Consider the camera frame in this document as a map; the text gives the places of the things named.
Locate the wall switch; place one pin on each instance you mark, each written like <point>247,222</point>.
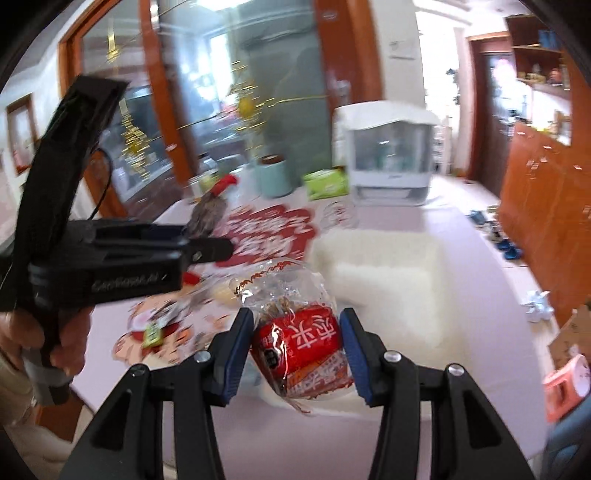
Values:
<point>402,48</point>

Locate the red snack bag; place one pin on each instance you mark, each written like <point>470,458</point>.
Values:
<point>300,346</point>

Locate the teal canister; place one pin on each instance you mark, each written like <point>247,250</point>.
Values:
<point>275,177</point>

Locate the printed table cover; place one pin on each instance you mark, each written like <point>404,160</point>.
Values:
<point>475,286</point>

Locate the wooden cabinet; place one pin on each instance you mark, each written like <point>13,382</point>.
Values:
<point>540,194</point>

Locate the cardboard box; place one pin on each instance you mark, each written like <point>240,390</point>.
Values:
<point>572,337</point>

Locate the pair of white shoes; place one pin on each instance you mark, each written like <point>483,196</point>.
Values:
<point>536,307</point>

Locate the dark wooden door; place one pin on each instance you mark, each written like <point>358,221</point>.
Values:
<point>489,106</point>

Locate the small green snack packet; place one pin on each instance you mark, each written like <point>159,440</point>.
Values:
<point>153,335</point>

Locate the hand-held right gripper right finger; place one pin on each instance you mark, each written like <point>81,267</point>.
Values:
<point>355,357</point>

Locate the person's left hand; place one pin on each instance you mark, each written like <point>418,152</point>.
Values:
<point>74,334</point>

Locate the white plastic bin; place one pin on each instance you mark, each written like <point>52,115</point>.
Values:
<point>392,277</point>

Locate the sliding glass door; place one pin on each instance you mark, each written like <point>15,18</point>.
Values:
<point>198,92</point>

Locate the pair of blue slippers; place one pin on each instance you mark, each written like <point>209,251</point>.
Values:
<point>509,250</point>

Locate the green tissue box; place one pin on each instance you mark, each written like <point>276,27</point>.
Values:
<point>325,184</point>

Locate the clear bottle with green label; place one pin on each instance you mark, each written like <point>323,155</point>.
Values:
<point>207,177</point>

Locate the person's left forearm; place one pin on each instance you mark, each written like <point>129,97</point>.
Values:
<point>23,429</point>

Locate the white storage box with lid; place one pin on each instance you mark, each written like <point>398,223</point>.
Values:
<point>388,157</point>

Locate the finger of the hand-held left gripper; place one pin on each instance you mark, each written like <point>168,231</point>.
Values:
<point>210,249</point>
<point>171,232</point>

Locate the dark snack packet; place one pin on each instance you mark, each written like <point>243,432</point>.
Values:
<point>207,214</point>

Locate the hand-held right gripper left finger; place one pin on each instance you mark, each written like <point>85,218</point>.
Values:
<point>240,355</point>

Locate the row of shoes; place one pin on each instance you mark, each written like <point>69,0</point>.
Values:
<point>485,226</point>

